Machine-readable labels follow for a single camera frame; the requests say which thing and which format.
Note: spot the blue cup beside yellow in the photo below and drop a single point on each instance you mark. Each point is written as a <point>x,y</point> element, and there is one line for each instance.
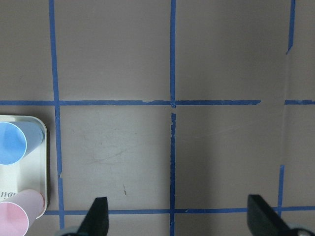
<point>18,139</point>

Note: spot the beige plastic tray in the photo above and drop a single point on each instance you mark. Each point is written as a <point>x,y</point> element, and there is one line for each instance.
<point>32,171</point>

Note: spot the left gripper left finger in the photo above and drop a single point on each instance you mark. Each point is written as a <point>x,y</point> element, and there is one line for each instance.
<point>96,222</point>

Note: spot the pink plastic cup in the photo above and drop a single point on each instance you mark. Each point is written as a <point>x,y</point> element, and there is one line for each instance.
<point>18,213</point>

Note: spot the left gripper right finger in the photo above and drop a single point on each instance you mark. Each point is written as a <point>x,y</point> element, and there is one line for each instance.
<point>262,220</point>

